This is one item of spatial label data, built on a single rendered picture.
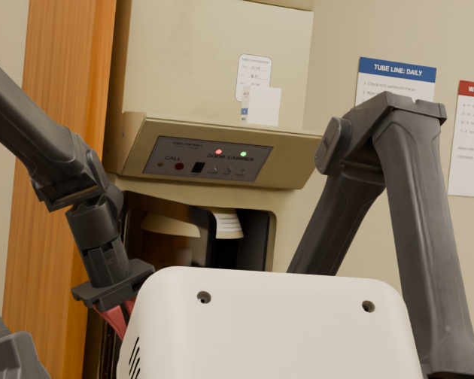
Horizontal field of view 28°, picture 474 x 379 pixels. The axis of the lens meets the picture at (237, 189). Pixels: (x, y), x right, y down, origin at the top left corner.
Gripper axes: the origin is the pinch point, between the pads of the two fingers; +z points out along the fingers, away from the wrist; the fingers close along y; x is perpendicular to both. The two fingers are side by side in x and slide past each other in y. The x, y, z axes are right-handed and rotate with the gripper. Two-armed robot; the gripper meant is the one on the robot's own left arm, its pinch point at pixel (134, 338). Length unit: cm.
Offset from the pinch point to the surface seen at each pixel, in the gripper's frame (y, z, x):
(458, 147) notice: -108, 20, -56
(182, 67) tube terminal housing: -29.1, -28.3, -21.8
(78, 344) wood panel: 4.2, 2.7, -13.5
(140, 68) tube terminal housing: -22.5, -30.5, -22.4
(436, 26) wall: -111, -10, -58
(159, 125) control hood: -18.0, -23.3, -11.5
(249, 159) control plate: -31.5, -12.2, -13.5
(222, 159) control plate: -27.4, -13.8, -14.3
